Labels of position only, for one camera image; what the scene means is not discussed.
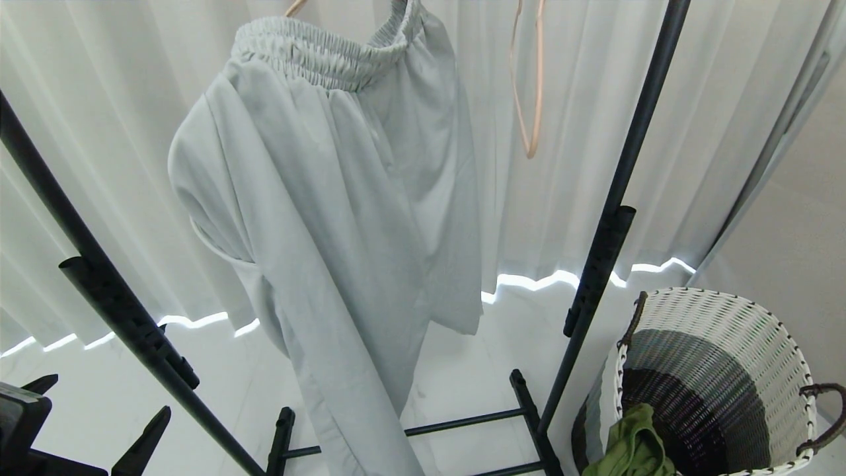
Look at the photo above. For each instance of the green garment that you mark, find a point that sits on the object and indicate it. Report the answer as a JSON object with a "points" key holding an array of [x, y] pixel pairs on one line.
{"points": [[628, 449]]}

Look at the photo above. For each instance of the white laundry basket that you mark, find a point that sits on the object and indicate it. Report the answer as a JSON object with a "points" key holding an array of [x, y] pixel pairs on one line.
{"points": [[727, 317]]}

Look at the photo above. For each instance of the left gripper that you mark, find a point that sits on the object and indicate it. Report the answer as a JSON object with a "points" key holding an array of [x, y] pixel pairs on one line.
{"points": [[20, 430]]}

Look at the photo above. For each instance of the pale grey shorts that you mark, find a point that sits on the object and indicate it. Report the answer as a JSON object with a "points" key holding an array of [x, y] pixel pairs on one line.
{"points": [[330, 231]]}

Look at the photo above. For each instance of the black clothes rack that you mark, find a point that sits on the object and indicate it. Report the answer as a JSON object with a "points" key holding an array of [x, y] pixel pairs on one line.
{"points": [[644, 132]]}

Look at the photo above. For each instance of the pink clothes hanger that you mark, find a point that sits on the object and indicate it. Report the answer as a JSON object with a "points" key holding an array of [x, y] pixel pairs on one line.
{"points": [[540, 66], [295, 8]]}

